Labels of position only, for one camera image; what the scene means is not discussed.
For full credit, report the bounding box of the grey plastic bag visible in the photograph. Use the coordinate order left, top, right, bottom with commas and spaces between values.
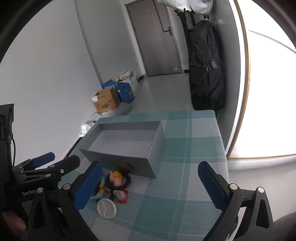
91, 102, 131, 121

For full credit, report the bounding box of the red hair accessory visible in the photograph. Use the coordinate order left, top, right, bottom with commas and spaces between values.
114, 189, 129, 204

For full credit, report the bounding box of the grey door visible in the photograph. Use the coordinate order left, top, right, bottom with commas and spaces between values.
126, 0, 183, 77

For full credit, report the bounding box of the teal plaid tablecloth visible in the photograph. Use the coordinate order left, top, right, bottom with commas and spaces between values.
58, 110, 229, 241

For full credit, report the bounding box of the white plastic bag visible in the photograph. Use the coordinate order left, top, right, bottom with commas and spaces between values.
125, 75, 140, 96
80, 116, 99, 137

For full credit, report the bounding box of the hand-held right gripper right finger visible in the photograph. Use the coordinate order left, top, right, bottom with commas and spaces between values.
198, 161, 275, 241

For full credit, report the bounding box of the person's left hand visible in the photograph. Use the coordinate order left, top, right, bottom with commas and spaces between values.
1, 210, 27, 231

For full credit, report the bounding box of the black backpack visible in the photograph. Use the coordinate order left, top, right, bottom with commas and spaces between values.
186, 20, 226, 112

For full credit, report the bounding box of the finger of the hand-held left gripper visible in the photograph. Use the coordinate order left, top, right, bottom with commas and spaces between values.
13, 152, 56, 173
16, 155, 81, 186

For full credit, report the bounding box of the blue cardboard box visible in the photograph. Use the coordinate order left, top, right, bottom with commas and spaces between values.
116, 82, 135, 104
101, 80, 117, 90

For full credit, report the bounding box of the black spiral hair tie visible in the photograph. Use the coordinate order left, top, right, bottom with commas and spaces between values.
105, 172, 131, 189

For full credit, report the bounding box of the light blue hair tie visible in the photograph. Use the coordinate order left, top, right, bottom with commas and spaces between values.
89, 177, 107, 201

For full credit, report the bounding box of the dark grey cloth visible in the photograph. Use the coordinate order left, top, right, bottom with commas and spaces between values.
272, 213, 296, 241

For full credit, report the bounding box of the yellow pink toy hair tie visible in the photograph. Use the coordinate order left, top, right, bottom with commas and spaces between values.
109, 171, 123, 200

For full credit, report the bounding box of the grey box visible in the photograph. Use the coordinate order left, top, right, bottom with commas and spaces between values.
79, 120, 166, 179

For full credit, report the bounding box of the brown cardboard box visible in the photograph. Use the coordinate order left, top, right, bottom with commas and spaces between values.
92, 86, 121, 113

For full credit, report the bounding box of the white sports bag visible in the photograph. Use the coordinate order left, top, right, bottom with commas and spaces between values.
157, 0, 213, 16

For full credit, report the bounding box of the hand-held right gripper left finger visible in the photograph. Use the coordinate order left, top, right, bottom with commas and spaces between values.
28, 160, 103, 241

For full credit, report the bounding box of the pink round compact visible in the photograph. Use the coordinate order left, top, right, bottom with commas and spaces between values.
97, 198, 117, 220

